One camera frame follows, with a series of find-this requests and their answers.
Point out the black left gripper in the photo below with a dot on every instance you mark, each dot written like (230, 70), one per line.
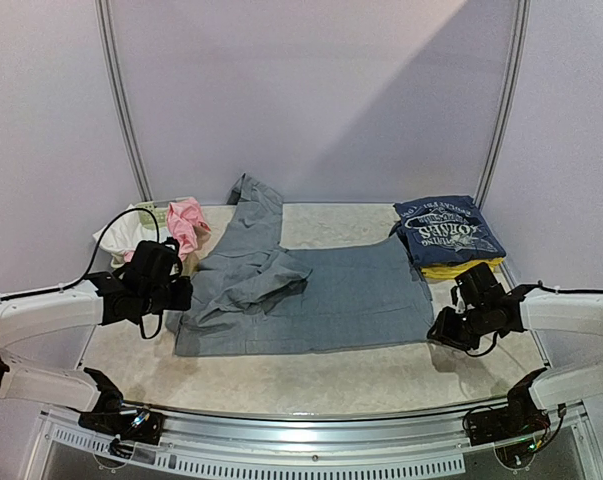
(182, 301)

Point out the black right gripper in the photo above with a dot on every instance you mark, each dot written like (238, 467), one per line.
(442, 331)

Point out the grey garment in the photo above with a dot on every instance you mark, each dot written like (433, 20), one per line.
(253, 297)

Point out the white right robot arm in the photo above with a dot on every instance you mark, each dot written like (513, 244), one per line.
(567, 324)

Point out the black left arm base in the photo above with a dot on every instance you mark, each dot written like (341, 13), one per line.
(111, 417)

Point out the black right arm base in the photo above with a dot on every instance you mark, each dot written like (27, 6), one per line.
(519, 417)

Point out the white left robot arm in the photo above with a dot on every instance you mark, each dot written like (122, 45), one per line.
(43, 336)

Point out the beige perforated laundry basket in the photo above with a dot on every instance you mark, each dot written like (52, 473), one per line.
(181, 220)

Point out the yellow folded t-shirt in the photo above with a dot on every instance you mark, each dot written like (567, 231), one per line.
(450, 272)

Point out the white garment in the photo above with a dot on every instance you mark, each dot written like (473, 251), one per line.
(139, 223)

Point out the pink garment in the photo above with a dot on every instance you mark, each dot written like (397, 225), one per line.
(185, 221)

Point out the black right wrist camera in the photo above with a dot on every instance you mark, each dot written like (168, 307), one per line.
(476, 287)

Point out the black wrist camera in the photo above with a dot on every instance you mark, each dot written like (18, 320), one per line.
(153, 265)
(476, 287)

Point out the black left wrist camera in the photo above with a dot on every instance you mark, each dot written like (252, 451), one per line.
(153, 265)

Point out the aluminium front rail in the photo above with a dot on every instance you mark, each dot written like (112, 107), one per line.
(430, 444)

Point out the left aluminium frame post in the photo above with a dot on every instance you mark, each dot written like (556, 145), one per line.
(117, 86)

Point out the aluminium frame post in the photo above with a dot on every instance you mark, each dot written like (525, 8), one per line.
(117, 86)
(506, 99)

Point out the right aluminium frame post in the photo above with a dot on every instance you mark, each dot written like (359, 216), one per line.
(506, 99)

